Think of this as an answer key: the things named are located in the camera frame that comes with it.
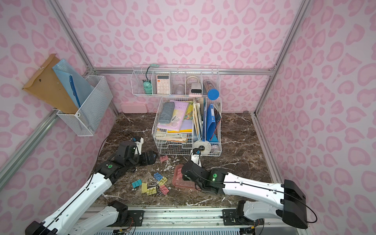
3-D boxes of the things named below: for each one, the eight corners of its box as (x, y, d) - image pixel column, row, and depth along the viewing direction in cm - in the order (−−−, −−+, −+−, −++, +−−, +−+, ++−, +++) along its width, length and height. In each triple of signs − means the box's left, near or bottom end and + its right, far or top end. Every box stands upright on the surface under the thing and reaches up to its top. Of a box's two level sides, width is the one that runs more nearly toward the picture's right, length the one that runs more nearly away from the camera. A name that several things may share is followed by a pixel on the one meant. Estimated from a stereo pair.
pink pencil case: (122, 113, 123) (118, 106, 117) (124, 109, 126) (120, 102, 120) (147, 113, 123) (144, 105, 117) (148, 109, 126) (145, 101, 120)
